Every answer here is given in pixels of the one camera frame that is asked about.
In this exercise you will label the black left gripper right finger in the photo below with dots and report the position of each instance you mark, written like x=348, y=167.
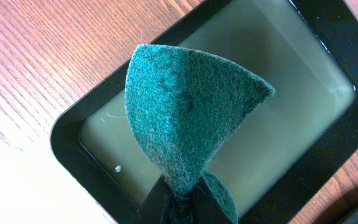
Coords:
x=205, y=209

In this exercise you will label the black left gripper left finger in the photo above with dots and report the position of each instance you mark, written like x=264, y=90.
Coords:
x=156, y=207

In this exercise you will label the green yellow sponge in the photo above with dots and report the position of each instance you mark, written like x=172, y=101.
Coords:
x=182, y=105

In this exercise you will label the black rectangular water tray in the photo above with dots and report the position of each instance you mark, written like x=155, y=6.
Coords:
x=285, y=150

